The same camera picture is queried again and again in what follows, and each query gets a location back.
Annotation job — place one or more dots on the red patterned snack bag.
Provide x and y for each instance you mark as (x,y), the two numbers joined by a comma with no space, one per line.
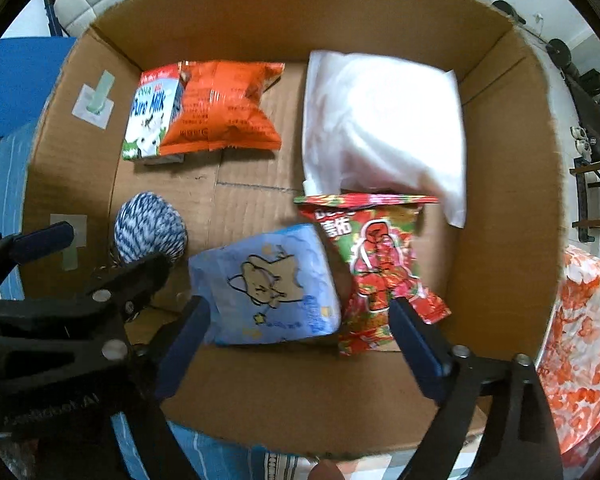
(374,235)

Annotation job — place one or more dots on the orange snack bag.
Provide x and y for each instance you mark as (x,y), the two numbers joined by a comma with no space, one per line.
(221,108)

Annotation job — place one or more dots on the pure milk carton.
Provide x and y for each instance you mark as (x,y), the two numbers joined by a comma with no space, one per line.
(156,104)

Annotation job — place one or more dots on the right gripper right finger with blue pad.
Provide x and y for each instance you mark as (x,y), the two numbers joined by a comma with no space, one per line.
(423,347)

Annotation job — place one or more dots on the plaid checked cloth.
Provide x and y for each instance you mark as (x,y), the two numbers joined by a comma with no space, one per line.
(384,466)

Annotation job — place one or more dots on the dark wooden chair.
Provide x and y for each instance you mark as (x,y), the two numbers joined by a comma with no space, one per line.
(587,176)

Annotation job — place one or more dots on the blue striped bed sheet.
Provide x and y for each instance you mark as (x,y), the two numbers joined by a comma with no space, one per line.
(212,459)

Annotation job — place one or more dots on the blue foam mat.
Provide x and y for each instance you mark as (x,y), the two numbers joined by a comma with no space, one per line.
(29,67)

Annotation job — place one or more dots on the blue white twine ball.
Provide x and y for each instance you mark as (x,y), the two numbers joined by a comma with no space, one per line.
(147,224)

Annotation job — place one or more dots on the white soft plastic bag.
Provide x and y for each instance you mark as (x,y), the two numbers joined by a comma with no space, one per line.
(374,123)

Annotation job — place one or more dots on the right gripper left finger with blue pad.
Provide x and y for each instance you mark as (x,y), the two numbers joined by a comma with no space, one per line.
(175,345)

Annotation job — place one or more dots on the black exercise machine in doorway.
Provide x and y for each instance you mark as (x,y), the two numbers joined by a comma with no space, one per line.
(588,109)

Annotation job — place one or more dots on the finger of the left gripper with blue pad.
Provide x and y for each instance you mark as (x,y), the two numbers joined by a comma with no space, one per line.
(41,243)

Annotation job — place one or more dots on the light blue tissue pack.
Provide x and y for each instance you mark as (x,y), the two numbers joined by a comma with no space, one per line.
(267,289)

